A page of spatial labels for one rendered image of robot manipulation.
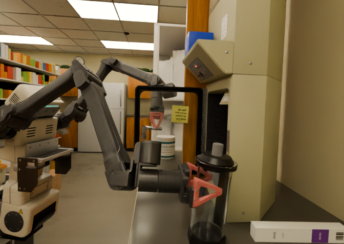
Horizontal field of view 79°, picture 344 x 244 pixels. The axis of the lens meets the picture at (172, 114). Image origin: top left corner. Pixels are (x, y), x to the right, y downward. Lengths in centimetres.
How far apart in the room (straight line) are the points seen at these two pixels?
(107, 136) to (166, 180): 22
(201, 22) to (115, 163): 77
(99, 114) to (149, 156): 23
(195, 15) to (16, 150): 108
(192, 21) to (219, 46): 43
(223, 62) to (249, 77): 9
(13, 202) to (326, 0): 163
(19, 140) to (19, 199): 29
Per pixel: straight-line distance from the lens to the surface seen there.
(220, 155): 56
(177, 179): 55
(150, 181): 54
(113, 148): 61
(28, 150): 122
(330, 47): 104
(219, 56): 68
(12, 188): 131
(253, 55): 72
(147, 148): 55
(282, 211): 92
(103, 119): 67
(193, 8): 111
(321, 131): 103
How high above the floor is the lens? 131
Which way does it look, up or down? 3 degrees down
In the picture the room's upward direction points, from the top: 2 degrees clockwise
